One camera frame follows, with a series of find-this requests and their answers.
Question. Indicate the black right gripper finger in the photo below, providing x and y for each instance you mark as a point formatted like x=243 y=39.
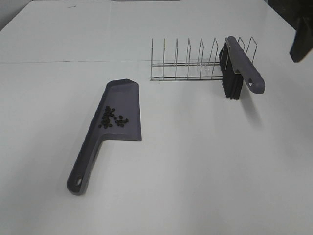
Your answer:
x=303 y=41

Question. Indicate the grey brush black bristles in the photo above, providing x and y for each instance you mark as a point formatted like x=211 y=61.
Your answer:
x=237 y=69

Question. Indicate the grey plastic dustpan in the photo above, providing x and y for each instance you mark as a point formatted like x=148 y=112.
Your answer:
x=123 y=95

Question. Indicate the pile of coffee beans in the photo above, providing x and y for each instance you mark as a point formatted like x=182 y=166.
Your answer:
x=108 y=119

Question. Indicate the chrome wire dish rack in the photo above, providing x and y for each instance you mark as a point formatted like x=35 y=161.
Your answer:
x=203 y=67

